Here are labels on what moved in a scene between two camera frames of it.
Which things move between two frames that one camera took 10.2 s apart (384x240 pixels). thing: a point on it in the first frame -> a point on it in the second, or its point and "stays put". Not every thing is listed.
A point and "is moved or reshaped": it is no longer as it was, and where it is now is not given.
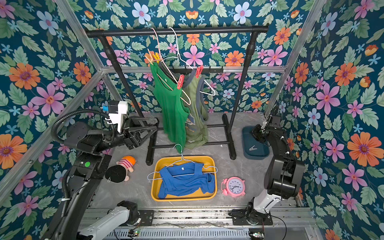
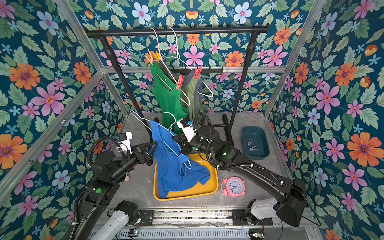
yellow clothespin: x=156 y=57 stays put
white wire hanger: x=186 y=159 -> x=187 y=163
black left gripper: x=130 y=137 -> x=139 y=152
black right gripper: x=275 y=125 -> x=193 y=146
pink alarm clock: x=233 y=187 stays put
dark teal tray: x=253 y=149 stays put
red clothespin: x=180 y=82 stays put
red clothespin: x=199 y=71 stays put
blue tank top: x=180 y=179 is moved or reshaped
